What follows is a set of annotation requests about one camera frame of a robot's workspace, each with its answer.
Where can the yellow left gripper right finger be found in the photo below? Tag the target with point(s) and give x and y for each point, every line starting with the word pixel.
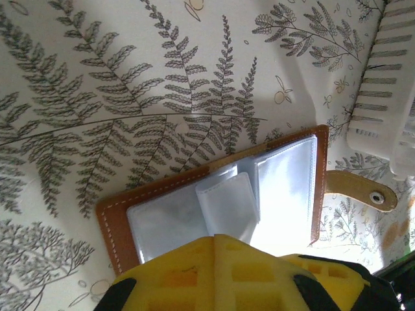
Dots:
pixel 253 285

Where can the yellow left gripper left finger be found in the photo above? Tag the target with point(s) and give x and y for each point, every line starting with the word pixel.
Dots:
pixel 168 285

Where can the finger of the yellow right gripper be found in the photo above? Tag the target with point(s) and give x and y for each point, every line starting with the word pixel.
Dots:
pixel 343 278

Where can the brown leather card holder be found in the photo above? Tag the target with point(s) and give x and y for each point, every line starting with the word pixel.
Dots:
pixel 291 194

